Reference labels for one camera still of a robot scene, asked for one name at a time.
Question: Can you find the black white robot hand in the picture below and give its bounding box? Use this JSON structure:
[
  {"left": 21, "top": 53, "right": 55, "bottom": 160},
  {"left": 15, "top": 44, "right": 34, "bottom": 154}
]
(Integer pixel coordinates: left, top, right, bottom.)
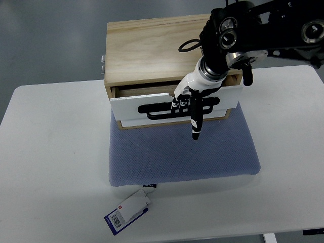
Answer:
[{"left": 171, "top": 57, "right": 229, "bottom": 140}]

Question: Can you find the wooden drawer cabinet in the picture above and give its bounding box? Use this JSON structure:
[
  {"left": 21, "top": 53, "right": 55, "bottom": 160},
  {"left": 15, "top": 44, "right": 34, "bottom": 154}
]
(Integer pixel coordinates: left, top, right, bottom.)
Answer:
[{"left": 104, "top": 13, "right": 241, "bottom": 131}]

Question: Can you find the blue mesh cushion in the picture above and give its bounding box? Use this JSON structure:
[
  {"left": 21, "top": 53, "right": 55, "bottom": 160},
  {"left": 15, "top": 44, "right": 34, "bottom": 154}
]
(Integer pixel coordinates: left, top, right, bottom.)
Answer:
[{"left": 109, "top": 106, "right": 261, "bottom": 187}]

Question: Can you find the white blue product tag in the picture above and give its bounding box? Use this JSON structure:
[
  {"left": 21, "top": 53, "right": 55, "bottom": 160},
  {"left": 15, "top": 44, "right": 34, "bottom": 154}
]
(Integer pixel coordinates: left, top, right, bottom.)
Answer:
[{"left": 104, "top": 189, "right": 151, "bottom": 236}]

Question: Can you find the white table leg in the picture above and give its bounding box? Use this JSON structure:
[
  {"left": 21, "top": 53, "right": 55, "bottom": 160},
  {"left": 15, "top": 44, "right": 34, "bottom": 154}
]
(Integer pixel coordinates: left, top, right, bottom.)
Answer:
[{"left": 263, "top": 233, "right": 277, "bottom": 243}]

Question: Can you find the black table control panel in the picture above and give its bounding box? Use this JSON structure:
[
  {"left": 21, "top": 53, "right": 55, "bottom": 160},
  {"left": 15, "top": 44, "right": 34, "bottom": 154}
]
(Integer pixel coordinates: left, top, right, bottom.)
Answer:
[{"left": 303, "top": 228, "right": 324, "bottom": 236}]

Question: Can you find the silver metal hinge bracket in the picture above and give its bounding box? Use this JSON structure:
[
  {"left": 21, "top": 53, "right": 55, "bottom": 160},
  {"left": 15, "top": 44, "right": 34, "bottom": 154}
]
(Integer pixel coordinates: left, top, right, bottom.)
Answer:
[{"left": 101, "top": 55, "right": 105, "bottom": 74}]

